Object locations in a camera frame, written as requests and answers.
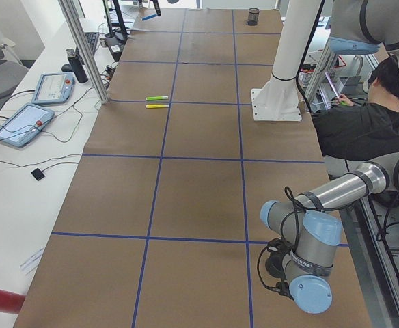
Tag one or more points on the blue teach pendant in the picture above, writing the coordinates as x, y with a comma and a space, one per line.
23, 126
53, 88

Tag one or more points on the aluminium frame post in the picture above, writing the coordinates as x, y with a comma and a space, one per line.
74, 24

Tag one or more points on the far blue teach pendant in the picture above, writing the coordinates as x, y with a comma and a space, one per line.
53, 88

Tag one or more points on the seated person in black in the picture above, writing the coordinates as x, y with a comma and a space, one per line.
358, 133

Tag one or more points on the small black sensor puck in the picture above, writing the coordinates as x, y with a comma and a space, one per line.
38, 174

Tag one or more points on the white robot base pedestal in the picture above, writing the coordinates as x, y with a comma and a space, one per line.
278, 100

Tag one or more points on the yellow marker pen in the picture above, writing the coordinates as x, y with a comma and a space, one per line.
157, 106

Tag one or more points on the red cylinder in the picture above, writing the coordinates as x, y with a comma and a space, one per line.
11, 303

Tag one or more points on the green marker pen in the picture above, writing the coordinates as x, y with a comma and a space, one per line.
156, 98

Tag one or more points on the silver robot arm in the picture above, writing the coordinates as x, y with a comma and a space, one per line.
306, 221

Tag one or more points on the blue marker pen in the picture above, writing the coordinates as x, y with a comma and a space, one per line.
149, 17

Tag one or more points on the near blue teach pendant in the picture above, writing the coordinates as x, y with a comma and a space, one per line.
23, 126

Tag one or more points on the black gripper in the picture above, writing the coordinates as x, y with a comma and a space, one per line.
275, 266

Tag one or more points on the right black mesh cup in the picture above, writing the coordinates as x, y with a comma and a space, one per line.
252, 18

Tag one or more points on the black keyboard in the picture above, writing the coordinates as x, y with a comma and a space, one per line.
92, 40

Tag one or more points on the black water bottle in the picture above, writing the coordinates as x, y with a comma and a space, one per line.
76, 65

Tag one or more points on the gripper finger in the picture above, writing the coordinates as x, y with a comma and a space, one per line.
157, 7

